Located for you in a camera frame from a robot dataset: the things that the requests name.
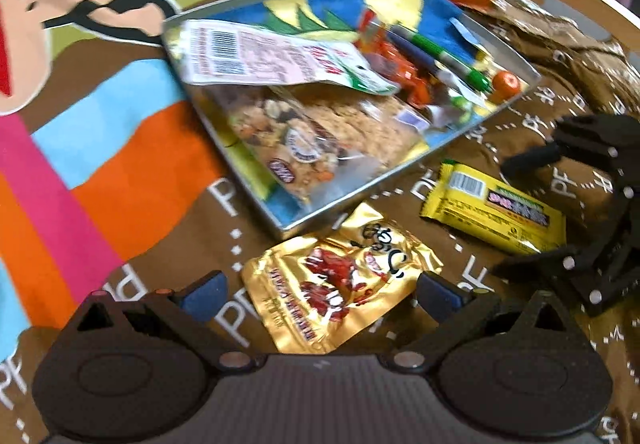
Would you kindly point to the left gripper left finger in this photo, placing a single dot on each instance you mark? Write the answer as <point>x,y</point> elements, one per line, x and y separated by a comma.
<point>184,313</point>

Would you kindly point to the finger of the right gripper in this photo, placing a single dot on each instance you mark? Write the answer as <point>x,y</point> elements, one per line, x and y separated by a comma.
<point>567,266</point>
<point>606,142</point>

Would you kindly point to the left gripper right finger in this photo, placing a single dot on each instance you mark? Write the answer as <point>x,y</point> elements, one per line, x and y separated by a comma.
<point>460,315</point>

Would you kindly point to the yellow snack bar packet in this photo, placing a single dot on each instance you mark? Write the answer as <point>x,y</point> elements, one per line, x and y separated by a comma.
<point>474,203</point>

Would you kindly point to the gold foil snack packet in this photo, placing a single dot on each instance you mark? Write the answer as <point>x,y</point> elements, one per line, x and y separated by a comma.
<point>313,292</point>

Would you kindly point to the small orange fruit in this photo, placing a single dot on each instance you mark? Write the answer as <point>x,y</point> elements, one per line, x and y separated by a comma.
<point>505,85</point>

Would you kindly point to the blue white snack bar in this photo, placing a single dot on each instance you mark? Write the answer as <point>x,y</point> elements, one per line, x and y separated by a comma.
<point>425,62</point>

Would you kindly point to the mixed nuts clear bag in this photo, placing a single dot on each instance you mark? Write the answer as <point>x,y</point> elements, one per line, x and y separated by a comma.
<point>302,155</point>

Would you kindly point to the orange snack bag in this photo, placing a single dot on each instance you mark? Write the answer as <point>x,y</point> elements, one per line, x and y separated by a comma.
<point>384,57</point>

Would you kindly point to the green sausage stick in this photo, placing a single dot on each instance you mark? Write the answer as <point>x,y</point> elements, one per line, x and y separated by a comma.
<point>473,78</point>

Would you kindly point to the white red-lettered snack pack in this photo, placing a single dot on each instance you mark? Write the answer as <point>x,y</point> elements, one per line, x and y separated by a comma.
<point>212,52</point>

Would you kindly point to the peanut clear bag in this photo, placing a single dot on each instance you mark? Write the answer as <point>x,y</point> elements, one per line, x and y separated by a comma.
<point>370,125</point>

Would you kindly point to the brown monkey print duvet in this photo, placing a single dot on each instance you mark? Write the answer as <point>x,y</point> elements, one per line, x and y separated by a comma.
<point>111,188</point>

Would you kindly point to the metal tray with dinosaur drawing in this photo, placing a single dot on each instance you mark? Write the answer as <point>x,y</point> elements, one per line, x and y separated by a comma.
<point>453,111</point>

